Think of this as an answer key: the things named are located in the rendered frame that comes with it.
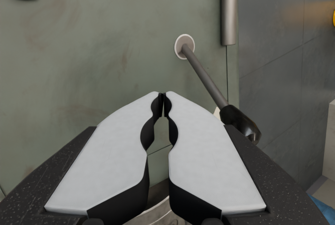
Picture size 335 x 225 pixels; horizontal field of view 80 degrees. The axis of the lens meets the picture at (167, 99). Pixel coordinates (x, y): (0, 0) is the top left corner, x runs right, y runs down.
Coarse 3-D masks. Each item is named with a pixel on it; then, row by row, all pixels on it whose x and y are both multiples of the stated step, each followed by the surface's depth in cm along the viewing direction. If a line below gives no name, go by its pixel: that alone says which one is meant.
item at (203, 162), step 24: (168, 96) 11; (168, 120) 10; (192, 120) 9; (216, 120) 9; (192, 144) 8; (216, 144) 8; (168, 168) 7; (192, 168) 7; (216, 168) 7; (240, 168) 7; (192, 192) 6; (216, 192) 6; (240, 192) 6; (192, 216) 6; (216, 216) 6
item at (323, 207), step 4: (312, 196) 328; (316, 200) 316; (316, 204) 307; (320, 204) 307; (324, 204) 309; (320, 208) 300; (324, 208) 300; (328, 208) 300; (332, 208) 304; (324, 212) 294; (328, 212) 293; (332, 212) 293; (328, 216) 288; (332, 216) 287; (328, 220) 285; (332, 220) 283; (332, 224) 279
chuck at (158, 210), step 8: (160, 184) 42; (168, 184) 42; (152, 192) 40; (160, 192) 40; (168, 192) 40; (152, 200) 39; (160, 200) 38; (168, 200) 39; (152, 208) 37; (160, 208) 38; (168, 208) 40; (144, 216) 37; (152, 216) 38; (160, 216) 39; (128, 224) 36; (136, 224) 37; (144, 224) 37
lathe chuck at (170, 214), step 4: (168, 212) 40; (172, 212) 41; (164, 216) 39; (168, 216) 40; (172, 216) 41; (176, 216) 42; (160, 220) 39; (164, 220) 39; (168, 220) 40; (172, 220) 41; (180, 220) 43; (152, 224) 38; (156, 224) 39; (160, 224) 39; (164, 224) 40; (180, 224) 44; (184, 224) 45
